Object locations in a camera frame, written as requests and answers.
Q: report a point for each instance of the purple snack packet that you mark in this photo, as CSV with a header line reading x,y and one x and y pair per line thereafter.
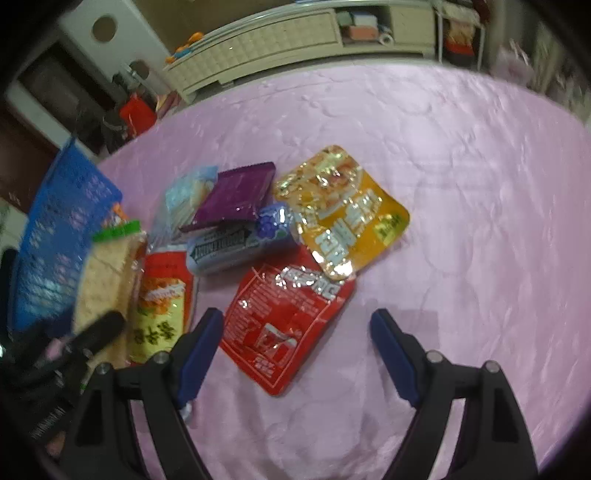
x,y
235,196

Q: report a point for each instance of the orange and blue toy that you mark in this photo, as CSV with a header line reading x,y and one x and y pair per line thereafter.
x,y
184,46

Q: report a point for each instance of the cracker packet with green label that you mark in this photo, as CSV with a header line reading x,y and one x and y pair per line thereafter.
x,y
106,277

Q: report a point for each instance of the grape candy pack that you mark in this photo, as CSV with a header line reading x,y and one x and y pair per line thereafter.
x,y
231,249

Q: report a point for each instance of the black bag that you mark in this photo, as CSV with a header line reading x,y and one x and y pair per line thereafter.
x,y
113,131

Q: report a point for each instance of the yellow foil snack packet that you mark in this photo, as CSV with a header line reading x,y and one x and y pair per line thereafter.
x,y
351,217

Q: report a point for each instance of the white panel with round holes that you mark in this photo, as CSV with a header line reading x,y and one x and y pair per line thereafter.
x,y
134,37

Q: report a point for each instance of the clear blue snack packet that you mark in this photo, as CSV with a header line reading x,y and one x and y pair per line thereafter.
x,y
184,198

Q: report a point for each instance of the red bag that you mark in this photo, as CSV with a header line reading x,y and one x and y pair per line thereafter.
x,y
137,115

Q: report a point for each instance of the white tv cabinet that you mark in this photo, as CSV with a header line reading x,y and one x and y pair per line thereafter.
x,y
277,41

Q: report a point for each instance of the blue box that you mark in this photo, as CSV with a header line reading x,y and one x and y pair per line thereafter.
x,y
364,20

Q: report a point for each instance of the blue plastic basket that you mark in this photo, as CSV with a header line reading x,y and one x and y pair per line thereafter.
x,y
60,207

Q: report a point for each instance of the paper roll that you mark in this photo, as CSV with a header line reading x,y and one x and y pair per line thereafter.
x,y
385,38

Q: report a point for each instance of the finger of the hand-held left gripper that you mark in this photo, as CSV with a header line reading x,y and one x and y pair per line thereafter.
x,y
30,341
102,326

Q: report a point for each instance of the pink bag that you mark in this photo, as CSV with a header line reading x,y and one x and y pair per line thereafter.
x,y
510,62

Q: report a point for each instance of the orange cartoon snack packet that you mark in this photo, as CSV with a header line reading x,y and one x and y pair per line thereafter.
x,y
119,214

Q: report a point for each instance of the white metal rack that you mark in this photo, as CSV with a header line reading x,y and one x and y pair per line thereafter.
x,y
461,32

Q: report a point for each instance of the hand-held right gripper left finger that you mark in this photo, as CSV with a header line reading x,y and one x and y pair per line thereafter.
x,y
203,357

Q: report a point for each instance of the orange box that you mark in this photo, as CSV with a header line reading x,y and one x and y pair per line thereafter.
x,y
360,32

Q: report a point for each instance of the pink blanket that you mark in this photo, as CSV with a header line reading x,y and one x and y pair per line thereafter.
x,y
461,184

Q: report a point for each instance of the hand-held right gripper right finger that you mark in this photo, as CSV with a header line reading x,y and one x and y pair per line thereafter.
x,y
395,357

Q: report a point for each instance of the red foil snack packet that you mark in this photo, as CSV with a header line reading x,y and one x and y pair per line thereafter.
x,y
277,332

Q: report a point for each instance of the red and yellow snack packet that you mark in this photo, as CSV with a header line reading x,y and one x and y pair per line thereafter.
x,y
159,300

